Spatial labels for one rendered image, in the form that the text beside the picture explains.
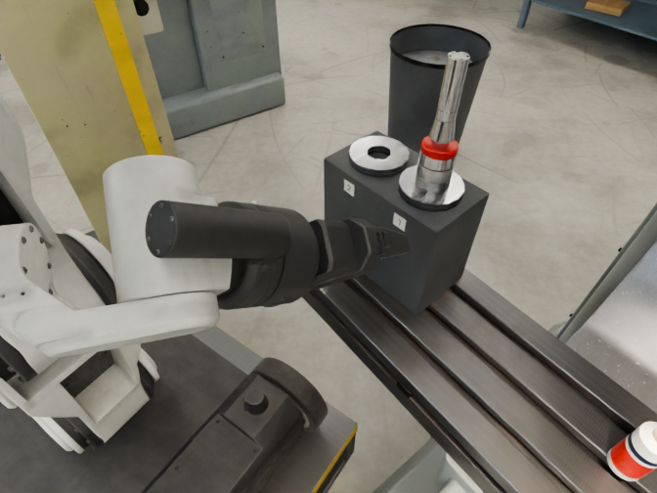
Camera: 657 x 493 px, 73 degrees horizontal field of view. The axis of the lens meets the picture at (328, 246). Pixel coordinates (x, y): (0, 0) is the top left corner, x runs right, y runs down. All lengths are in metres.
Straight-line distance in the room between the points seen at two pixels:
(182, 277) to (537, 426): 0.52
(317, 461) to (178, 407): 0.34
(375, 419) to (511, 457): 1.00
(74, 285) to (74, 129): 1.27
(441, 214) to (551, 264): 1.63
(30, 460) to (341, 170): 0.83
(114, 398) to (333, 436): 0.52
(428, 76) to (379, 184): 1.57
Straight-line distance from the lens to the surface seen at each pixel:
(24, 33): 1.71
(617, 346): 0.88
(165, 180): 0.32
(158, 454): 1.03
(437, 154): 0.58
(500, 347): 0.73
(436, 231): 0.59
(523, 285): 2.08
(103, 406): 0.88
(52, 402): 0.73
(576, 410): 0.72
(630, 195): 2.80
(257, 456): 0.96
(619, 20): 4.37
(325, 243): 0.40
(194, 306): 0.30
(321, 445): 1.15
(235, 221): 0.29
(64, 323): 0.31
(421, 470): 1.37
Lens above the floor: 1.49
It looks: 46 degrees down
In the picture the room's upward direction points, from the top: straight up
